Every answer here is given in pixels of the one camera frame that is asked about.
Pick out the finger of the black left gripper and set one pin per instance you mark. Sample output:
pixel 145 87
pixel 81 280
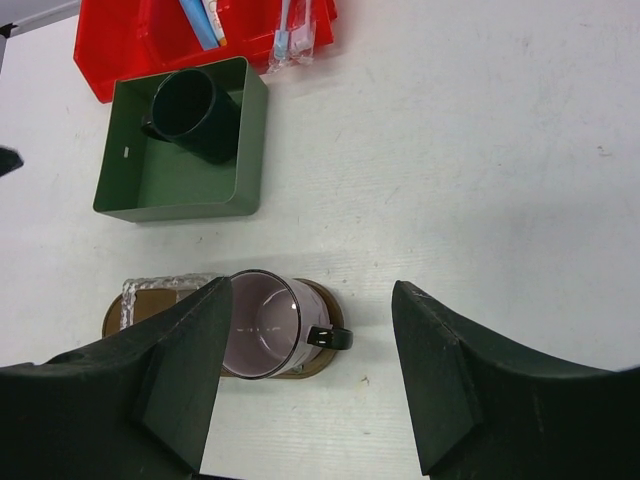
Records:
pixel 10 160

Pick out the white toothpaste tube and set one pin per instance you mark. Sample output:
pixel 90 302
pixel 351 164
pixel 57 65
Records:
pixel 210 7

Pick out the red plastic organizer bin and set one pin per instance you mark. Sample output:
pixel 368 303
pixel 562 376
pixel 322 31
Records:
pixel 119 40

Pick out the lilac enamel mug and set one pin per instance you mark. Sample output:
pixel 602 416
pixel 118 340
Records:
pixel 277 324

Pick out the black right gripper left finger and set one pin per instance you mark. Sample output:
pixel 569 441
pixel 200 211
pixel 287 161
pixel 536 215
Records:
pixel 134 405

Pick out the dark green mug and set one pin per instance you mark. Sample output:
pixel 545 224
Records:
pixel 191 110

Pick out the blue toothpaste tube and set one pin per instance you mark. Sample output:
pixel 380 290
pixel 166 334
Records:
pixel 196 15

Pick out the clear textured glass holder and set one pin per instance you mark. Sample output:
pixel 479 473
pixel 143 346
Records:
pixel 144 297

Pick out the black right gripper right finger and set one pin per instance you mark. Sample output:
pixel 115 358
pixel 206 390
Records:
pixel 483 406

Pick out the green metal box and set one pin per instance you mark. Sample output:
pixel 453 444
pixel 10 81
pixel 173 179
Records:
pixel 148 180

